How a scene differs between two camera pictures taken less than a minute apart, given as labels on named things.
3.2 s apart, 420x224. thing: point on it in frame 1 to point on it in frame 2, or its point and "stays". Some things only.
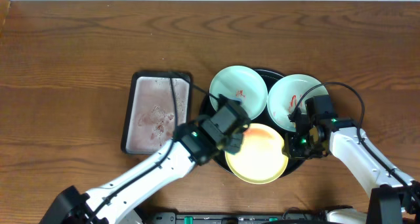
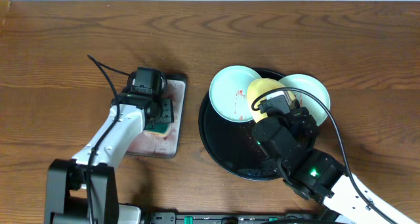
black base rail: [291, 217] stays
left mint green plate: [242, 83] stays
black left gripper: [233, 142] to [165, 112]
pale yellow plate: [260, 159] to [258, 86]
